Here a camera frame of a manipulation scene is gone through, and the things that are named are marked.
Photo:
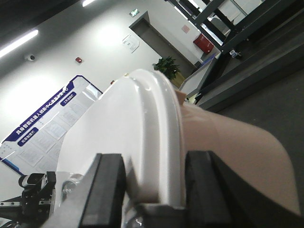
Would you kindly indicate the white plastic storage bin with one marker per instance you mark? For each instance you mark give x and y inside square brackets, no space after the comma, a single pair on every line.
[251,152]

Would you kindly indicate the white security camera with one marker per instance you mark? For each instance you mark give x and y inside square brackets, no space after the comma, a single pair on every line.
[29,57]

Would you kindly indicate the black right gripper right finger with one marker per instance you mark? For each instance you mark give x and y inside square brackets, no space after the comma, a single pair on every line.
[217,197]

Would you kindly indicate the grey door frame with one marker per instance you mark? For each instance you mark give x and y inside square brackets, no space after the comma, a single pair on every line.
[154,39]

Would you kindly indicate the white glossy bin lid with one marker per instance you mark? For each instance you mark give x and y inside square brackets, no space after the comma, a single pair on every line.
[139,117]

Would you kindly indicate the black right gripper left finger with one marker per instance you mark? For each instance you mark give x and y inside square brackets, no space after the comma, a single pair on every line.
[97,201]

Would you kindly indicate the green potted plant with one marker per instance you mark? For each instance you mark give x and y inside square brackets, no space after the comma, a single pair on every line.
[167,66]

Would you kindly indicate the black metal frame rack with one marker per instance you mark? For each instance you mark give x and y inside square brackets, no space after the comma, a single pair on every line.
[264,47]

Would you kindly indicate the left robot arm camera unit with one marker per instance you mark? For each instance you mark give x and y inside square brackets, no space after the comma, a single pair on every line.
[32,208]

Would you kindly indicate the red fire cabinet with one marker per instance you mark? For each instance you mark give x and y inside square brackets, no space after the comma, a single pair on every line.
[203,44]

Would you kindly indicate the blue white notice board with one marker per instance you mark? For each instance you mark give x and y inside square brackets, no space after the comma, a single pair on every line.
[34,146]

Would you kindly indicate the red fire alarm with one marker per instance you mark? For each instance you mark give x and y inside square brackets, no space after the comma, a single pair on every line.
[79,60]

